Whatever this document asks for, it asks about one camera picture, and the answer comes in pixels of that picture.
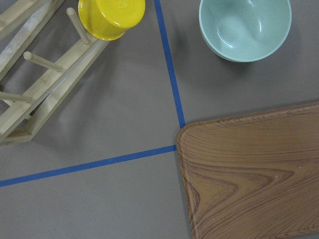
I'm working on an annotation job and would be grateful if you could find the light green bowl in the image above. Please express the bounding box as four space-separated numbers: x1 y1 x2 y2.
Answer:
198 0 292 63

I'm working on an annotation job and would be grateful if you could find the wooden cup drying rack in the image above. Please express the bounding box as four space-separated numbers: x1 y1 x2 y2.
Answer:
0 0 108 145

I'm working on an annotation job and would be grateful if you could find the yellow plastic cup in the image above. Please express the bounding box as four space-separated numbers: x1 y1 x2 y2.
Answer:
78 0 146 41

